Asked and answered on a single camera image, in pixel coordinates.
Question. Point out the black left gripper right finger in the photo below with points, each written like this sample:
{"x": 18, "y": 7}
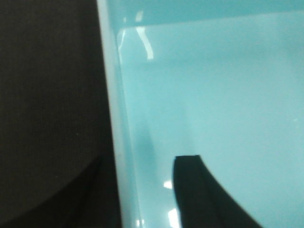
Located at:
{"x": 202, "y": 201}

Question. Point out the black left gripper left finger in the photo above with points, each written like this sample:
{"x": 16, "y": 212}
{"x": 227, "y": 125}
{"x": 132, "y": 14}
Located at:
{"x": 89, "y": 201}

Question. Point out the teal plastic bin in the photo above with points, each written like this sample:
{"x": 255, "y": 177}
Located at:
{"x": 222, "y": 79}

